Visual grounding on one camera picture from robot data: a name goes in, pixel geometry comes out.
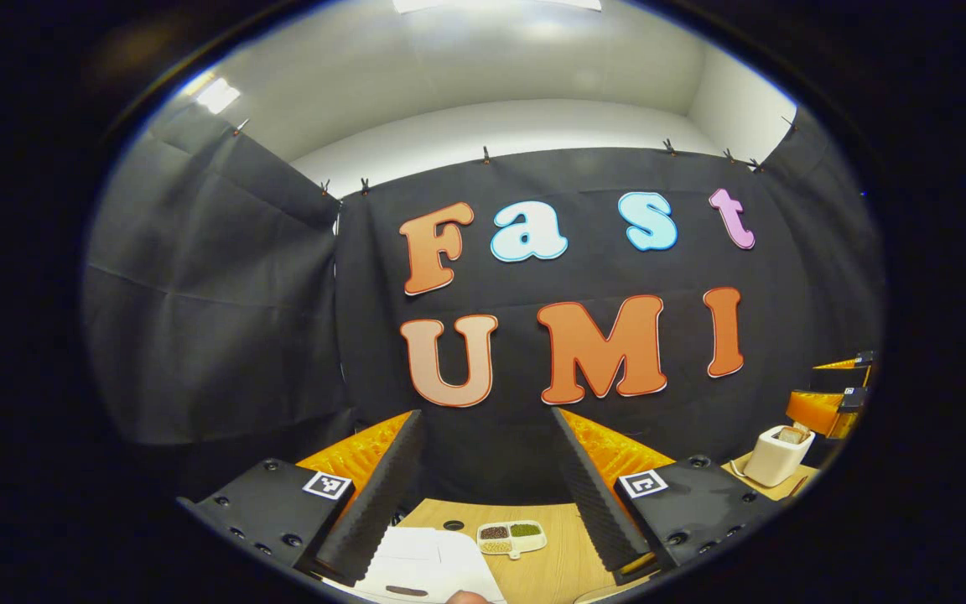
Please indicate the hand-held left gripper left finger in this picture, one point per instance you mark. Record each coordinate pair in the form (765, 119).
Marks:
(386, 495)

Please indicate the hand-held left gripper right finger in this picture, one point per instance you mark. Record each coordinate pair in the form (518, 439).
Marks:
(588, 495)

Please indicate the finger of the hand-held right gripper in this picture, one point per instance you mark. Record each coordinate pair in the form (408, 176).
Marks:
(818, 411)
(848, 376)

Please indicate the white rice cooker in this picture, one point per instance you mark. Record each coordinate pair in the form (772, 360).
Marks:
(416, 562)

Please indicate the clear rice container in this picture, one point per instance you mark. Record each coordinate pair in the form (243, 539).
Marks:
(609, 594)

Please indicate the toasted bread slice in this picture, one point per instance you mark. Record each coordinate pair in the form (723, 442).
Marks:
(802, 429)
(789, 436)

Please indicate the white toaster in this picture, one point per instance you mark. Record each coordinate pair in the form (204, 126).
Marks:
(772, 461)

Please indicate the divided dish of beans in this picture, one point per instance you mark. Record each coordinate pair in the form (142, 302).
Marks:
(495, 533)

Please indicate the black backdrop cloth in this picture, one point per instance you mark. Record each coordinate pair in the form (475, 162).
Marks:
(223, 335)

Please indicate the ceiling light panel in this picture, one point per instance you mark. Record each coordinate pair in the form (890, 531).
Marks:
(217, 96)

